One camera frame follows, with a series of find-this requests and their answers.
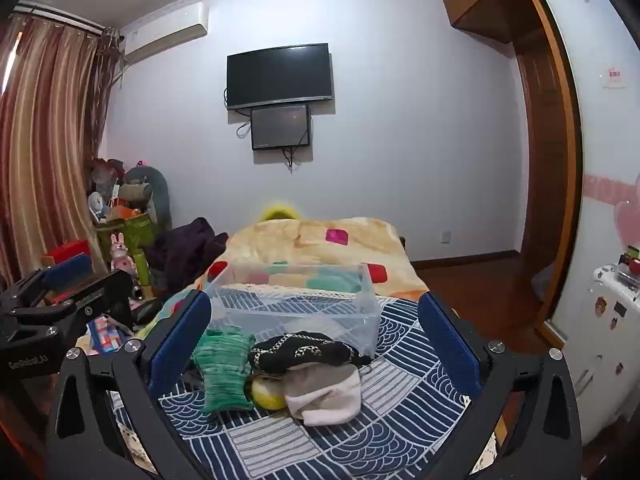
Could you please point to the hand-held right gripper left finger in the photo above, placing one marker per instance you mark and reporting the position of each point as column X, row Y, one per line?
column 179, row 342

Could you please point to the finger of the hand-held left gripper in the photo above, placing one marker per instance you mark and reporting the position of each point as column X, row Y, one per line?
column 70, row 270
column 105, row 291

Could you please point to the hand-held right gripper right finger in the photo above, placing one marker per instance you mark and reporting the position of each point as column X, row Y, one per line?
column 450, row 347

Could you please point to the green knitted cloth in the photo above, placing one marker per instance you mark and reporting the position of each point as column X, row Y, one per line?
column 222, row 370

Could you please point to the yellow sock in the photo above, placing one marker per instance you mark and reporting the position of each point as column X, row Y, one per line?
column 265, row 394

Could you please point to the black patterned sock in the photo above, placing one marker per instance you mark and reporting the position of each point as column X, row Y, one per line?
column 300, row 355

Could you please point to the clear plastic storage box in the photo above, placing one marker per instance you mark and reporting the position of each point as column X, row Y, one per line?
column 300, row 305

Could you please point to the beige and white sock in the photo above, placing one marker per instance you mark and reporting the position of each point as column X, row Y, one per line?
column 325, row 395

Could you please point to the red box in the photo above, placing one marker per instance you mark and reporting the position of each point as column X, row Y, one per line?
column 65, row 251

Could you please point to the pink bunny toy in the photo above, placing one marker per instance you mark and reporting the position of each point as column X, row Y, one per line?
column 121, row 255

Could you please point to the green bottle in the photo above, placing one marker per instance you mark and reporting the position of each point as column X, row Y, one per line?
column 143, row 270

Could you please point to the colourful printed packet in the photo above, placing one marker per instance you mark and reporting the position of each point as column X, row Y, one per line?
column 105, row 335

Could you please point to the green cardboard box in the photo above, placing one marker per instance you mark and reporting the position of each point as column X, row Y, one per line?
column 132, row 232

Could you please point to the navy wave patterned blanket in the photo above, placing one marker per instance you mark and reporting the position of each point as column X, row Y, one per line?
column 405, row 410

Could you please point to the pile of plush toys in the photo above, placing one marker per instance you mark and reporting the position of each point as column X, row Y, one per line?
column 105, row 190

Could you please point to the dark purple cloth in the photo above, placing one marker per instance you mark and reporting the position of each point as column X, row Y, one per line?
column 185, row 252

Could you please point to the grey long plush toy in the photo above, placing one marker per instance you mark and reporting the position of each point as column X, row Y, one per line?
column 150, row 195

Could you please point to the striped red brown curtain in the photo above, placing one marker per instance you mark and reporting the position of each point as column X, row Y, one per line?
column 45, row 150

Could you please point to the white refrigerator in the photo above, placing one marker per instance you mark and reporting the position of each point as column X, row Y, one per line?
column 607, row 360

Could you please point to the yellow fleece patchwork blanket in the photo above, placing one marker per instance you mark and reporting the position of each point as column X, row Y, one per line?
column 300, row 240

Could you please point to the yellow plush toy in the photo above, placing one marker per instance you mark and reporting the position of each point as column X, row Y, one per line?
column 277, row 211

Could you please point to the wooden wardrobe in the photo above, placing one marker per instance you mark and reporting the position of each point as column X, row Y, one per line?
column 540, row 135

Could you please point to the white air conditioner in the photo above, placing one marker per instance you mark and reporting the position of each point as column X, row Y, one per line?
column 165, row 30

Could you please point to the red paper sticker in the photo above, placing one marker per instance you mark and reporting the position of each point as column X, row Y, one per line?
column 614, row 78

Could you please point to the wall power outlet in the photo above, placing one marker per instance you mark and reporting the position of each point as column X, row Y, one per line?
column 445, row 237

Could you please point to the small black wall monitor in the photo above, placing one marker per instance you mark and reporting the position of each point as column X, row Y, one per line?
column 280, row 126

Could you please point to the large black wall television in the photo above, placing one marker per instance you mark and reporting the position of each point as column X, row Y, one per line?
column 279, row 76

